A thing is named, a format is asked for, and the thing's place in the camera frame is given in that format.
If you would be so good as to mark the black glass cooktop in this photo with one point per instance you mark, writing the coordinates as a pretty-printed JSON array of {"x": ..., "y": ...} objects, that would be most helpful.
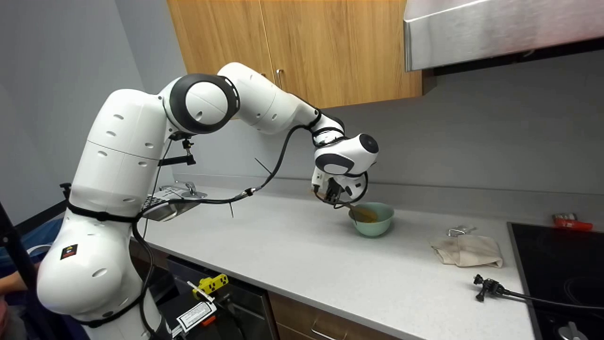
[{"x": 559, "y": 277}]

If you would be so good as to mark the black dishwasher front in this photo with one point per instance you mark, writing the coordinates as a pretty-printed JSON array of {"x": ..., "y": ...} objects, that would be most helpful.
[{"x": 245, "y": 309}]

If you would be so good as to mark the small red object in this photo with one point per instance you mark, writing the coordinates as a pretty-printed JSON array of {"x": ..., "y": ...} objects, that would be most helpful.
[{"x": 570, "y": 222}]

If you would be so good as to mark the black tripod pole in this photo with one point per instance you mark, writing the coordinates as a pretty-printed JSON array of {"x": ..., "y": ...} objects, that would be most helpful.
[{"x": 15, "y": 246}]

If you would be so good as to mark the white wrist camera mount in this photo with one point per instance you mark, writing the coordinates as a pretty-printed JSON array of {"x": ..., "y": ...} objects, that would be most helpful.
[{"x": 315, "y": 182}]

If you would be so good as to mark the person forearm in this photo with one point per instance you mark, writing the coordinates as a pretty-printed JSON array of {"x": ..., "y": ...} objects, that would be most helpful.
[{"x": 11, "y": 284}]

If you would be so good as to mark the white and red clamp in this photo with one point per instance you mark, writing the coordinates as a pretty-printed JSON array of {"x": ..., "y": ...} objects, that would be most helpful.
[{"x": 196, "y": 314}]

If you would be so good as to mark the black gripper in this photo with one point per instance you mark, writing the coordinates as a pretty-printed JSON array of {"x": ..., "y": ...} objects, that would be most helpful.
[{"x": 332, "y": 188}]

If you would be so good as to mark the green bowl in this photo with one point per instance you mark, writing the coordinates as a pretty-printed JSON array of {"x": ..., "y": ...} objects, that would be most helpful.
[{"x": 372, "y": 228}]

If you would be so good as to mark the stainless steel range hood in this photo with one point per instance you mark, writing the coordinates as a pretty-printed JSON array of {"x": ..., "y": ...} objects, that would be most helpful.
[{"x": 496, "y": 29}]

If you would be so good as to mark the beige crumpled cloth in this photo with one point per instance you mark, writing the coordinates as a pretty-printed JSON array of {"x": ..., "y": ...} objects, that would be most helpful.
[{"x": 468, "y": 250}]

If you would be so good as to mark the person in red shirt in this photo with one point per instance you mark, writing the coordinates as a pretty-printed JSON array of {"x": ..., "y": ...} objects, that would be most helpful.
[{"x": 4, "y": 314}]

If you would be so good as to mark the wooden wall cabinet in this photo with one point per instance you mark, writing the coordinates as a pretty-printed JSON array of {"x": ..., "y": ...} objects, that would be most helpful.
[{"x": 340, "y": 50}]

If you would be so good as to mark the yellow clamp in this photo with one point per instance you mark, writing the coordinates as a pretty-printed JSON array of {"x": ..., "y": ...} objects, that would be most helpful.
[{"x": 211, "y": 284}]

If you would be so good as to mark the wooden base cabinet drawer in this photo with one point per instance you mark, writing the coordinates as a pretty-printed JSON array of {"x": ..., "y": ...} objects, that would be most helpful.
[{"x": 308, "y": 322}]

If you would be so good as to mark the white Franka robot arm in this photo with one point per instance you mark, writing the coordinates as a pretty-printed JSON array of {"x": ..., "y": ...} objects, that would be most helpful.
[{"x": 119, "y": 163}]

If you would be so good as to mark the silver metal object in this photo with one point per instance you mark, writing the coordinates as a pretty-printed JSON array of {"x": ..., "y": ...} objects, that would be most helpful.
[{"x": 570, "y": 331}]

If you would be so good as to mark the clear plastic wrapper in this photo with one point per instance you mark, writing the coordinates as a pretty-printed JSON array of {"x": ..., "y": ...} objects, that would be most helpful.
[{"x": 461, "y": 231}]

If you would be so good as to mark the black camera on articulated arm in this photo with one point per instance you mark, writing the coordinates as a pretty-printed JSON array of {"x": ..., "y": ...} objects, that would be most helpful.
[{"x": 179, "y": 160}]

